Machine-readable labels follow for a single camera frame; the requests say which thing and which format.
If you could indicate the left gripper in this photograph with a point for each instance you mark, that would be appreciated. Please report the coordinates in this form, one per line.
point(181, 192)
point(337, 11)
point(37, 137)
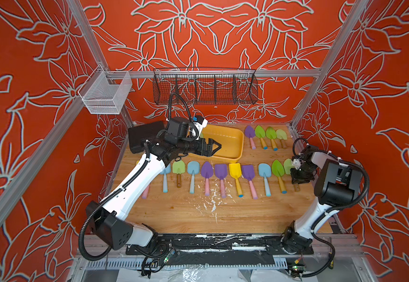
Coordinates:
point(208, 152)

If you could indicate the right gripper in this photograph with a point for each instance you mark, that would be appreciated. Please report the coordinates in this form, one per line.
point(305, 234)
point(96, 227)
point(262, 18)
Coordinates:
point(299, 174)

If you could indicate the light blue shovel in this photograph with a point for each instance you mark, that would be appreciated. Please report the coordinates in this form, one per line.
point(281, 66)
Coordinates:
point(193, 169)
point(165, 173)
point(264, 171)

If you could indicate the purple pointed shovel pink handle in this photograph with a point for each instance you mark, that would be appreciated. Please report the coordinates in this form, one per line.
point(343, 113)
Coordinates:
point(207, 173)

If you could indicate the green shovel yellow handle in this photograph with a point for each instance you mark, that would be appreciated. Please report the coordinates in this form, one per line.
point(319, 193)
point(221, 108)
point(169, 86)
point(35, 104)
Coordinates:
point(278, 170)
point(271, 135)
point(261, 134)

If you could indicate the pale green shovel wooden handle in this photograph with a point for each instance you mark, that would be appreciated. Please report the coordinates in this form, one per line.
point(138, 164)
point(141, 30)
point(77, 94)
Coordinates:
point(282, 137)

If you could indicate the purple square shovel pink handle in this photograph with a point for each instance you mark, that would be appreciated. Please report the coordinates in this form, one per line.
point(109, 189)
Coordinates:
point(248, 173)

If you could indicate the purple scoop shovel pink handle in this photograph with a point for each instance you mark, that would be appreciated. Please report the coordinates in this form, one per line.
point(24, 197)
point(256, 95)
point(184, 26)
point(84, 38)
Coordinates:
point(146, 192)

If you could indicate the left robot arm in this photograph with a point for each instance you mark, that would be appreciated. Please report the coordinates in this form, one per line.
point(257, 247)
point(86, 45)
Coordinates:
point(107, 218)

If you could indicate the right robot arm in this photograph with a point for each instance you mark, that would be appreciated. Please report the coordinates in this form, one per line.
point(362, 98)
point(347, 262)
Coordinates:
point(340, 185)

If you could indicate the yellow plastic storage box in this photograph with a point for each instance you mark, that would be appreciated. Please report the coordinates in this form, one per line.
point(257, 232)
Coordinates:
point(231, 139)

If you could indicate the black plastic tool case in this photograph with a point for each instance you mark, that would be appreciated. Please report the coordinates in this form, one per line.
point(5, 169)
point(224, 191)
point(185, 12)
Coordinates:
point(137, 135)

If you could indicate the black wire wall basket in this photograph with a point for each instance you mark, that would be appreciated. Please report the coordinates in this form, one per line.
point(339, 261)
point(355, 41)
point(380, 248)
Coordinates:
point(206, 86)

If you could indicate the yellow handled screwdriver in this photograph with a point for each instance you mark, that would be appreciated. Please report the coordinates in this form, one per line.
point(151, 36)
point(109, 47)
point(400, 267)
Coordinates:
point(331, 263)

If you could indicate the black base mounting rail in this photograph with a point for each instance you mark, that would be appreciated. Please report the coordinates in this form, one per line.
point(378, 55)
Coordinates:
point(272, 244)

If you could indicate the white mesh wall basket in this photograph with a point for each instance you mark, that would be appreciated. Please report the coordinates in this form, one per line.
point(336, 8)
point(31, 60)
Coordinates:
point(105, 92)

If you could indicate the white cable duct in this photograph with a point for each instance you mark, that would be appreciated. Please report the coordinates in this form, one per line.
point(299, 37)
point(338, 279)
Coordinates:
point(245, 263)

